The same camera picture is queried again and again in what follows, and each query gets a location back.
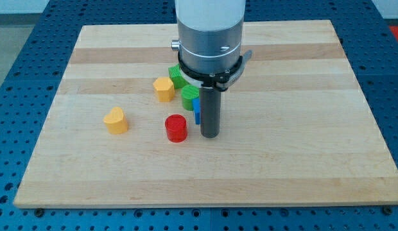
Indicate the green circle block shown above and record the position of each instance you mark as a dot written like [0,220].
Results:
[188,94]

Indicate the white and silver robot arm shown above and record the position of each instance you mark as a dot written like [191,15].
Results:
[209,34]

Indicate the yellow hexagon block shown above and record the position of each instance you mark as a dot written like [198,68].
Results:
[164,89]

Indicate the blue block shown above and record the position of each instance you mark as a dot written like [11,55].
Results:
[196,110]

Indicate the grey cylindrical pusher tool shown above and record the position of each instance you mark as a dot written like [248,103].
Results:
[210,104]

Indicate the red cylinder block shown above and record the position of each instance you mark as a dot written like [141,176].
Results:
[176,128]

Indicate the green angular block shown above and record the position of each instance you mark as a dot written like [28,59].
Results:
[176,77]

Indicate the yellow heart block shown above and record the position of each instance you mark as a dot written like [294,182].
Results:
[115,121]

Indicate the wooden board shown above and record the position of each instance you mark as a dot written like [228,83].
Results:
[296,129]

